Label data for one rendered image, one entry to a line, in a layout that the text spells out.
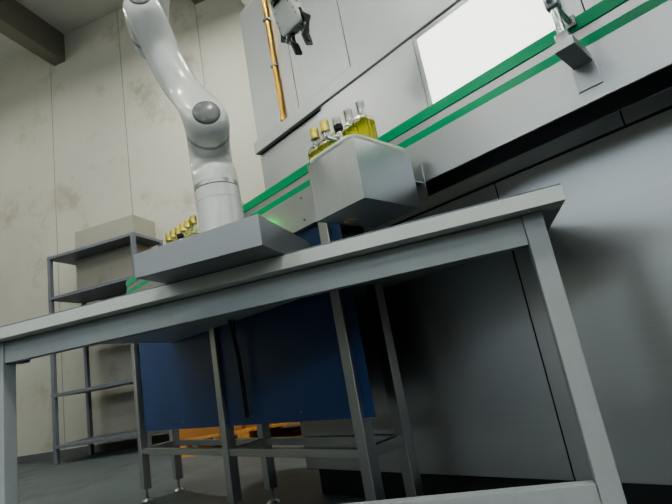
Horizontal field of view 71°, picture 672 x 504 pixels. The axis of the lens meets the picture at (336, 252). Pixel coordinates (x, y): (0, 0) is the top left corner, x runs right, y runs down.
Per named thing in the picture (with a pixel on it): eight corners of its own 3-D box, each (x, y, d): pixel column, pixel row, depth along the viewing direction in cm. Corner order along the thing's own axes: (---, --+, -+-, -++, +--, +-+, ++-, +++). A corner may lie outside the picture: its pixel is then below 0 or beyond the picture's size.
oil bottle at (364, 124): (386, 172, 150) (373, 113, 155) (375, 169, 146) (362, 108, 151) (373, 179, 154) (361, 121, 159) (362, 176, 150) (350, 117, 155)
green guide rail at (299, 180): (343, 168, 142) (338, 144, 144) (341, 167, 142) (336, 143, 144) (128, 295, 261) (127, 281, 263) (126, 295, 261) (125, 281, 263)
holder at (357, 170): (433, 209, 127) (420, 157, 130) (364, 197, 107) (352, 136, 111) (385, 229, 138) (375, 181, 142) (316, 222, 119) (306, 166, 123)
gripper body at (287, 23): (299, -11, 153) (313, 21, 153) (280, 9, 159) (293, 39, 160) (283, -14, 147) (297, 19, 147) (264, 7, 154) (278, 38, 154)
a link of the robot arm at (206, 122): (237, 151, 137) (238, 121, 122) (199, 167, 134) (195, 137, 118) (159, 20, 145) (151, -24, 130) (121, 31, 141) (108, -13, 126)
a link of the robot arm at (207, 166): (192, 184, 120) (181, 103, 126) (197, 211, 137) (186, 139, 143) (240, 179, 123) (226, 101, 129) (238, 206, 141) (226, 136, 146)
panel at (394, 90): (575, 54, 122) (540, -51, 129) (571, 51, 120) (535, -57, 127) (340, 186, 183) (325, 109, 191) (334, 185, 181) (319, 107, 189)
